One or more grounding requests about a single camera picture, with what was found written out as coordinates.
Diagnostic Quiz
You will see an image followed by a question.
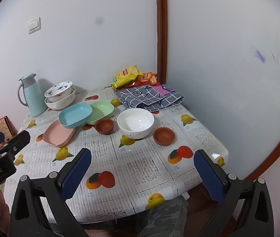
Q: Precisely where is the orange snack packet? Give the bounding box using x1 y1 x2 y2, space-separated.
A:
132 72 160 87

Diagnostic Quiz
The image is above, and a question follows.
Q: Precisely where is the brown wooden door frame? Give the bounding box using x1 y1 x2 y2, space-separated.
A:
155 0 168 86

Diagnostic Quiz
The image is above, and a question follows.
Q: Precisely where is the person's camouflage trouser leg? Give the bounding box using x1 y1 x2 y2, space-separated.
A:
135 195 188 237

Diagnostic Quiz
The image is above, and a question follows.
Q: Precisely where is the white light switch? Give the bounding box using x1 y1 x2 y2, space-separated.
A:
27 17 41 34

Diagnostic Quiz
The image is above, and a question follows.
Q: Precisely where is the large white floral bowl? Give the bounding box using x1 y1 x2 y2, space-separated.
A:
44 86 76 111

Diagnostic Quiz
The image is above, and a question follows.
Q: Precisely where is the fruit print tablecloth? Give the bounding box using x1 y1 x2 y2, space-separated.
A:
4 85 229 224

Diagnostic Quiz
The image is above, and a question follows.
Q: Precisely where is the grey checked cloth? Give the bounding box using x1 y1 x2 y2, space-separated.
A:
115 84 184 112

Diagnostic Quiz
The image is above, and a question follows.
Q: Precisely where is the pink plate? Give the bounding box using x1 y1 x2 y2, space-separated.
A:
43 120 76 146

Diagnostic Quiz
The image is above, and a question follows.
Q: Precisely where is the blue plate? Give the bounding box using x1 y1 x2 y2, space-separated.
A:
58 103 93 129

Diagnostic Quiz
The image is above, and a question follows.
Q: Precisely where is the green plate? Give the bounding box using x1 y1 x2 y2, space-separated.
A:
87 100 115 125

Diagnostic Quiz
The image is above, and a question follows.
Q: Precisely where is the small brown clay bowl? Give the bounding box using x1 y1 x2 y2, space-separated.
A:
96 118 114 135
153 127 176 146

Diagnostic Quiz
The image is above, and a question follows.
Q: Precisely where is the light blue thermos jug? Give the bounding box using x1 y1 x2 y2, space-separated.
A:
18 73 48 116

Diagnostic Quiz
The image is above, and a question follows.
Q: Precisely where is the yellow snack packet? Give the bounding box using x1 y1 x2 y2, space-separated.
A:
111 65 143 90

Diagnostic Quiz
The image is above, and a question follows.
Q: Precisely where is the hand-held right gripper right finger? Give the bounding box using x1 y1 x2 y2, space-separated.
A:
194 149 275 237

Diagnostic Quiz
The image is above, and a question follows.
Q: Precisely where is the patterned cardboard box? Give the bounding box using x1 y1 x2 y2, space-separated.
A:
0 116 17 139

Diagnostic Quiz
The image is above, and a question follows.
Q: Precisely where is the plain white bowl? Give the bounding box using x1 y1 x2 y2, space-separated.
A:
117 109 154 139

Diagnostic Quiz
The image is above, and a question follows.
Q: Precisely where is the blue patterned white bowl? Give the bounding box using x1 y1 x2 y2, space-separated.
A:
44 81 73 103

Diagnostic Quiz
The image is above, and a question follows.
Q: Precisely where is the brown wooden baseboard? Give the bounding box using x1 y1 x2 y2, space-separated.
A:
244 109 280 182

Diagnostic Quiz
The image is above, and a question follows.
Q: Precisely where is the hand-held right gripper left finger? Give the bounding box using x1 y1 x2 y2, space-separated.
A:
10 148 92 237

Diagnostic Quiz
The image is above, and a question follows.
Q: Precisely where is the person's left hand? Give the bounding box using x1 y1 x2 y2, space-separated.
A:
0 189 10 235

